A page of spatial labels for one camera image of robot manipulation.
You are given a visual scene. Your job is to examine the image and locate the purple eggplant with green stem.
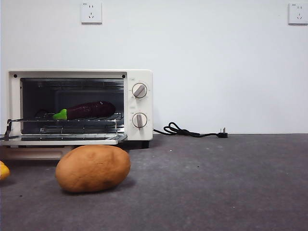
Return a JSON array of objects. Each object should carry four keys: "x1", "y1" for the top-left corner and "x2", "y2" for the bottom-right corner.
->
[{"x1": 52, "y1": 101, "x2": 116, "y2": 121}]

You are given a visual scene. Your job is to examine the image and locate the glass oven door with handle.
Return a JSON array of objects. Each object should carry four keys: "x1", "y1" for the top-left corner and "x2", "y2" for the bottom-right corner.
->
[{"x1": 0, "y1": 119, "x2": 128, "y2": 161}]

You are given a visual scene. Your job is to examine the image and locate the beige round oven knob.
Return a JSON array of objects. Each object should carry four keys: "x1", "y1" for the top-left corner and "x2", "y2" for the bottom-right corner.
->
[
  {"x1": 131, "y1": 112, "x2": 148, "y2": 130},
  {"x1": 131, "y1": 83, "x2": 148, "y2": 99}
]

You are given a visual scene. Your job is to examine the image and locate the white wall socket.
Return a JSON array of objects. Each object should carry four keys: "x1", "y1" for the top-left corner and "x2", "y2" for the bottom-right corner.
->
[
  {"x1": 80, "y1": 2, "x2": 103, "y2": 25},
  {"x1": 288, "y1": 2, "x2": 308, "y2": 26}
]

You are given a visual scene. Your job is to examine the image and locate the brown potato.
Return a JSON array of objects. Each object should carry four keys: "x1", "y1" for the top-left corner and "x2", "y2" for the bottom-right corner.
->
[{"x1": 55, "y1": 144, "x2": 131, "y2": 193}]

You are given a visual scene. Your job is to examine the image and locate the black power cord with plug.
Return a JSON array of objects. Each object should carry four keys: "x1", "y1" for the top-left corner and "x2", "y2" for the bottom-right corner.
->
[{"x1": 153, "y1": 121, "x2": 229, "y2": 139}]

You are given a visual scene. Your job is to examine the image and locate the metal wire oven rack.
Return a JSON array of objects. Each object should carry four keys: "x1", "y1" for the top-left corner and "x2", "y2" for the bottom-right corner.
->
[{"x1": 9, "y1": 112, "x2": 125, "y2": 134}]

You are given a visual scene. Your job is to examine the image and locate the white toaster oven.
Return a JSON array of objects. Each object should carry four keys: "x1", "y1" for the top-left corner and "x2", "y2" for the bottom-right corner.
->
[{"x1": 7, "y1": 69, "x2": 154, "y2": 148}]

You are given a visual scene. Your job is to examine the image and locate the yellow fruit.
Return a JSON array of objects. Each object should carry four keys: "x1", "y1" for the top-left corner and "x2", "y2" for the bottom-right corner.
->
[{"x1": 0, "y1": 160, "x2": 11, "y2": 181}]

